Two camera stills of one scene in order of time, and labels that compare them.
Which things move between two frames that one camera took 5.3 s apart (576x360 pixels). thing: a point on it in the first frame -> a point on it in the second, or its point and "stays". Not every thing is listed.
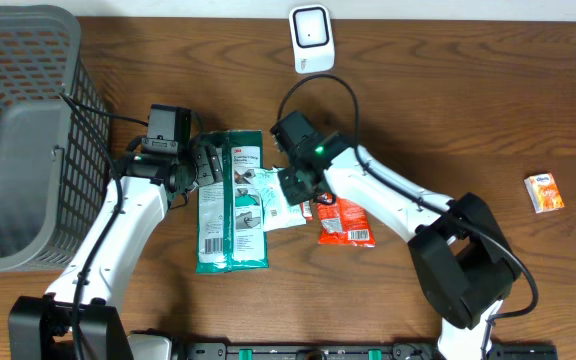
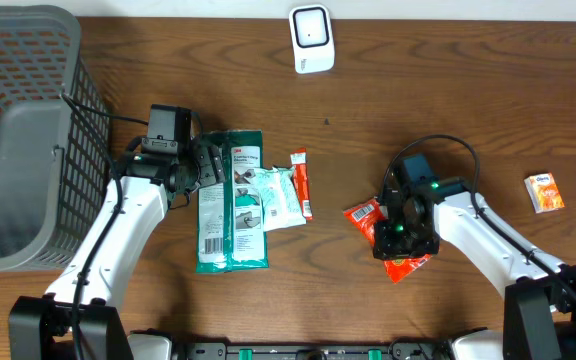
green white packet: (231, 224) stays
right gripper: (292, 193) -> (386, 249)
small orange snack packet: (544, 193) stays
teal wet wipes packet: (276, 206) stays
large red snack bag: (344, 223) -> (367, 215)
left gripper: (207, 165) stays
